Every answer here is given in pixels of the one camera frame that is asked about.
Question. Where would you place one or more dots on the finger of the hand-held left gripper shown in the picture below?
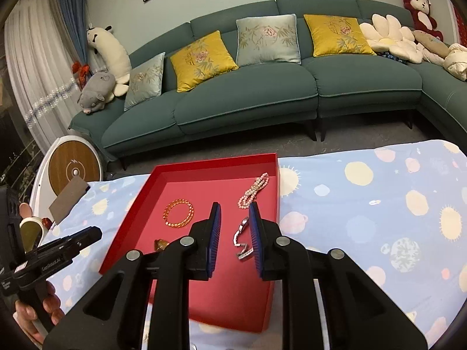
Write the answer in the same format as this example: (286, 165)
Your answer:
(73, 242)

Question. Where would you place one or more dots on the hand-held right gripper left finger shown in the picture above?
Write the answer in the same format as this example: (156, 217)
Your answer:
(215, 240)

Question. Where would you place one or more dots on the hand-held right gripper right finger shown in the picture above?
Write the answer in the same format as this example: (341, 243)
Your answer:
(255, 240)

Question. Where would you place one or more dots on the silver rhinestone hair clip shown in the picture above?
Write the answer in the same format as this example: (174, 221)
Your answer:
(239, 235)

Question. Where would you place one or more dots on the red cardboard box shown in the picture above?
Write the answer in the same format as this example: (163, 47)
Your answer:
(226, 299)

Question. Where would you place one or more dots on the person's left hand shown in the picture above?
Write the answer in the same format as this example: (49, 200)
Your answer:
(25, 315)

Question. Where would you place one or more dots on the small red object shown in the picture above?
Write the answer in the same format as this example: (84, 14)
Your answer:
(46, 222)

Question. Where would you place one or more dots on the brown notebook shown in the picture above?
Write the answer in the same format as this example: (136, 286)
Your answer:
(69, 198)

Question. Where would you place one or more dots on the small pink object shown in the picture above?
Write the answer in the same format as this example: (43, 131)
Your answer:
(25, 209)

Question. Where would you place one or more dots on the white wooden round side table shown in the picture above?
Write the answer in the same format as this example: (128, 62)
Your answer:
(73, 160)

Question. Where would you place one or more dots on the planet print blue tablecloth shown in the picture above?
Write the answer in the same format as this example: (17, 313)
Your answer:
(365, 207)

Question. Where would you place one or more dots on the green fabric sofa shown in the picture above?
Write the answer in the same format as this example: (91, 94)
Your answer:
(248, 105)

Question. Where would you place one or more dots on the grey pig plush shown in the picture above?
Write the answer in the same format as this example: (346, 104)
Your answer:
(96, 93)

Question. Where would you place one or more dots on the red lobster toy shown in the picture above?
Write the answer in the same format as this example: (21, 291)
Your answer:
(80, 71)

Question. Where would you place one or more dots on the pale blue embroidered cushion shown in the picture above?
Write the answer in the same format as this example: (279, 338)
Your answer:
(266, 40)
(144, 82)

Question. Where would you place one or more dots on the yellow embroidered cushion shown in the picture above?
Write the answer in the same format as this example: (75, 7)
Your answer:
(202, 62)
(337, 36)

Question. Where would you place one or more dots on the white cow plush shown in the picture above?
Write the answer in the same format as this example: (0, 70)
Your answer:
(109, 54)

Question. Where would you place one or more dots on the white sheer curtain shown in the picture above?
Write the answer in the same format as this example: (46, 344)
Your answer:
(33, 51)

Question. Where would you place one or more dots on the blue curtain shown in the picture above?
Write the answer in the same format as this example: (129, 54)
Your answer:
(74, 14)

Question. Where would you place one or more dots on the blue patterned cloth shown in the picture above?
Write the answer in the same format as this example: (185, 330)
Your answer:
(392, 57)

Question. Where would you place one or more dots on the cream flower plush cushion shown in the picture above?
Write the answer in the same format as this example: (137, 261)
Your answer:
(390, 36)

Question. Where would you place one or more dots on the brown round plush cushion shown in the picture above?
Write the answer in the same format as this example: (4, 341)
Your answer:
(432, 43)

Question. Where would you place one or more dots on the red monkey plush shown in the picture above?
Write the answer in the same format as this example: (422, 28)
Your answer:
(421, 14)

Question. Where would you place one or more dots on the red wall hanging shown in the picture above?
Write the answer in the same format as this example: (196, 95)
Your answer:
(460, 25)

